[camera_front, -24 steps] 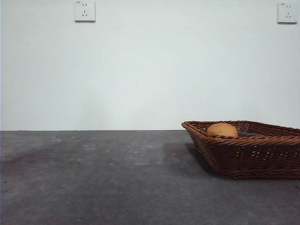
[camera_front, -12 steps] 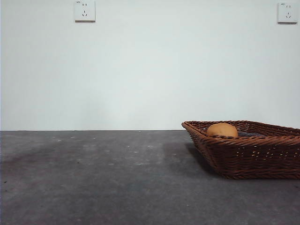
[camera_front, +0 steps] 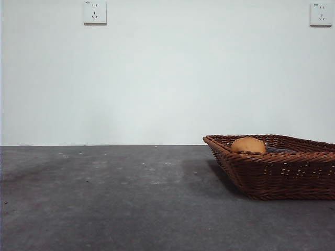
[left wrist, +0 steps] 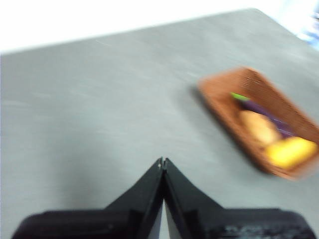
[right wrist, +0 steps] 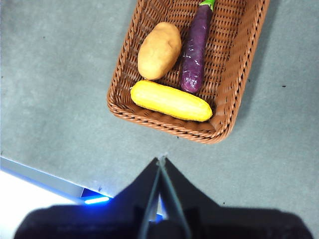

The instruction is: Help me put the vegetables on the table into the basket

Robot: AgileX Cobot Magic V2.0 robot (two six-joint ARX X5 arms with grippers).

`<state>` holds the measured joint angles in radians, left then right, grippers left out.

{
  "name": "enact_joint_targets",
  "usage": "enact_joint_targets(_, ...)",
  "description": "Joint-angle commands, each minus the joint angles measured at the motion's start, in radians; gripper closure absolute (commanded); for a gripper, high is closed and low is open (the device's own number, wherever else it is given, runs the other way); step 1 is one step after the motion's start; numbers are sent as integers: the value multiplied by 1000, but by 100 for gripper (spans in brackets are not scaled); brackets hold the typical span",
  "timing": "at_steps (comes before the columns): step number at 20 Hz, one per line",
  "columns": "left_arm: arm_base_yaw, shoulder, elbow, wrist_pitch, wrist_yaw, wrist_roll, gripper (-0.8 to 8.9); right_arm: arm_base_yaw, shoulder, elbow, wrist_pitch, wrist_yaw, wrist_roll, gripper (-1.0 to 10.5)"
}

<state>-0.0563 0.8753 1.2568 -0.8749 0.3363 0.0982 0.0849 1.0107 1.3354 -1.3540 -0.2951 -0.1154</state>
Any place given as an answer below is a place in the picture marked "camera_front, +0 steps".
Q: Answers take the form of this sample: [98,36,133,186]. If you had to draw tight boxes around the brown potato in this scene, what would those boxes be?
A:
[230,137,267,154]

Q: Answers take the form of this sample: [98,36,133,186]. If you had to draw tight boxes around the purple eggplant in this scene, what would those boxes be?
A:
[265,146,296,154]

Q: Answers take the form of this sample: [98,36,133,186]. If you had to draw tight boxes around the brown wicker basket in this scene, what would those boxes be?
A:
[203,134,335,201]

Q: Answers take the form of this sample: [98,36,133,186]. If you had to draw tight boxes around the white wall socket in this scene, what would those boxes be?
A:
[309,3,329,27]
[83,1,107,26]

